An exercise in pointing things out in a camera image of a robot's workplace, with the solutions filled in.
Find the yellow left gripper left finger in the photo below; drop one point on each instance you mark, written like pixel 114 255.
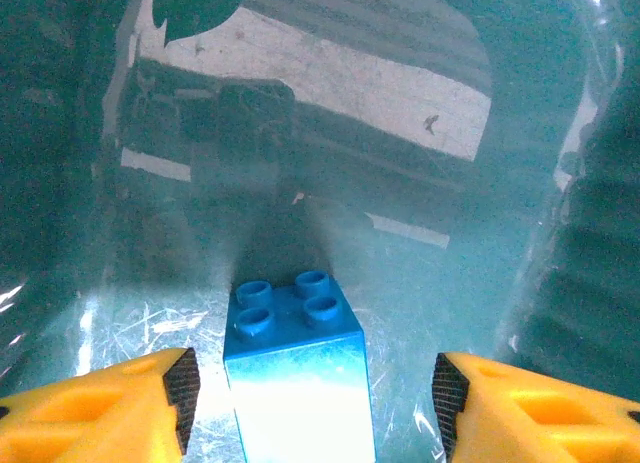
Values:
pixel 90 418

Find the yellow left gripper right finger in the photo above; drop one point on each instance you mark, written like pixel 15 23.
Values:
pixel 540 423

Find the blue lego brick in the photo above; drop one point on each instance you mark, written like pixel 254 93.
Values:
pixel 295 383

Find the dark teal plastic bin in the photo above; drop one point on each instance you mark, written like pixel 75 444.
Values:
pixel 450 283

